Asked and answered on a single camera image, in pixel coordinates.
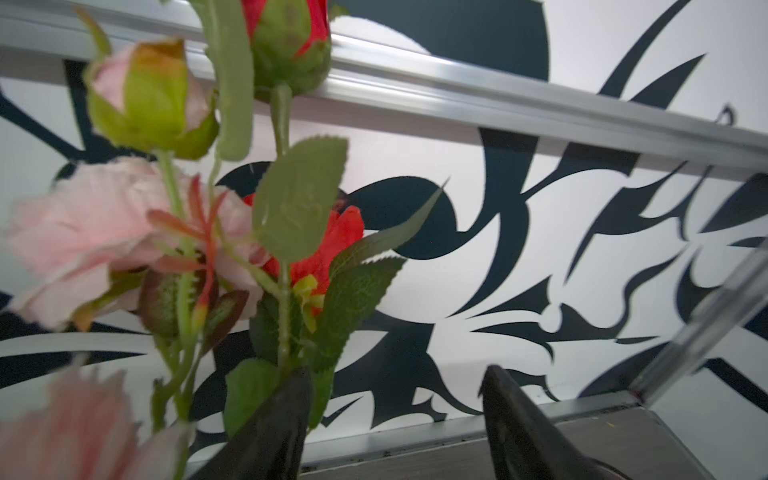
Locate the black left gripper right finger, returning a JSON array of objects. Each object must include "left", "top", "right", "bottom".
[{"left": 479, "top": 365, "right": 627, "bottom": 480}]

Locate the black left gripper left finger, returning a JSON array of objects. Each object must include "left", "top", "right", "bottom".
[{"left": 191, "top": 367, "right": 313, "bottom": 480}]

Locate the pink peony flower stem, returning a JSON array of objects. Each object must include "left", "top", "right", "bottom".
[{"left": 0, "top": 11, "right": 271, "bottom": 480}]

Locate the large red rose stem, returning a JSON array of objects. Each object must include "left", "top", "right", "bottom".
[{"left": 242, "top": 191, "right": 367, "bottom": 319}]

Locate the small red rose stem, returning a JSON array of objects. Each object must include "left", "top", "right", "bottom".
[{"left": 193, "top": 1, "right": 436, "bottom": 435}]

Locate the aluminium frame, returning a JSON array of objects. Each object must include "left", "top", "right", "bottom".
[{"left": 0, "top": 0, "right": 768, "bottom": 475}]

